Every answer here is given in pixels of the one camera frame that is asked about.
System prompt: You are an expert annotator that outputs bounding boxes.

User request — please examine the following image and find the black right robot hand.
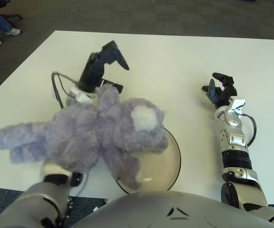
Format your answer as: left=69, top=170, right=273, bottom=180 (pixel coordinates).
left=201, top=72, right=238, bottom=110

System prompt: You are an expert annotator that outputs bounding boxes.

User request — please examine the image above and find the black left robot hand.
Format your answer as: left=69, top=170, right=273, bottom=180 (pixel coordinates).
left=78, top=40, right=130, bottom=95

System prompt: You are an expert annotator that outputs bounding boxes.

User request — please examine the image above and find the purple plush bunny doll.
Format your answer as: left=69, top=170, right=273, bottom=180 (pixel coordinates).
left=0, top=83, right=170, bottom=190

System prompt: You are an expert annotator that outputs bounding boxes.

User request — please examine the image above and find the white plate with black rim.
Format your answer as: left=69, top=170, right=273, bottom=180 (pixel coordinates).
left=115, top=127, right=182, bottom=194

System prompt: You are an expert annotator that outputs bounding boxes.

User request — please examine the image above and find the white right wrist connector box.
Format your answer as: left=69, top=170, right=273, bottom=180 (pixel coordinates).
left=228, top=96, right=246, bottom=116

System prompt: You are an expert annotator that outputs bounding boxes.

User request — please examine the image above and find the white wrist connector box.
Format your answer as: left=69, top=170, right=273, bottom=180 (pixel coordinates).
left=228, top=96, right=246, bottom=116
left=70, top=86, right=92, bottom=104

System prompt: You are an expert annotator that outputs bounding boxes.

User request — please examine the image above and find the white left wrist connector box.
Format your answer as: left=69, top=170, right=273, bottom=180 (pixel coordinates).
left=70, top=86, right=92, bottom=104

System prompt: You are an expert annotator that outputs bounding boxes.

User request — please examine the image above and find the white sneaker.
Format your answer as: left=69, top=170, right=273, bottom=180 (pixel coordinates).
left=5, top=28, right=21, bottom=36

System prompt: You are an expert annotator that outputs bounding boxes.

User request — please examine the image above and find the seated person in jeans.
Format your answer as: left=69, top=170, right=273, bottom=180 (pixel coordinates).
left=0, top=0, right=23, bottom=31

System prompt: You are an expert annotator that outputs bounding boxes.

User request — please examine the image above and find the grey robot torso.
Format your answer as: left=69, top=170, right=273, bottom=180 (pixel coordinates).
left=6, top=187, right=274, bottom=228

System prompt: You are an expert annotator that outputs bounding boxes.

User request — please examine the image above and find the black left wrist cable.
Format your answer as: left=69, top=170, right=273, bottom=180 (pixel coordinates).
left=51, top=72, right=80, bottom=109

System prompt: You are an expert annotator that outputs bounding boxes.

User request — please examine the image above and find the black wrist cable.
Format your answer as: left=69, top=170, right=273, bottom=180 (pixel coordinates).
left=241, top=114, right=257, bottom=146
left=51, top=72, right=80, bottom=109

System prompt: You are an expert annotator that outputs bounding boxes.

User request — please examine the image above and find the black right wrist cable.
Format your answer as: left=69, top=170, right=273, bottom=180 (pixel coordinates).
left=241, top=114, right=257, bottom=146

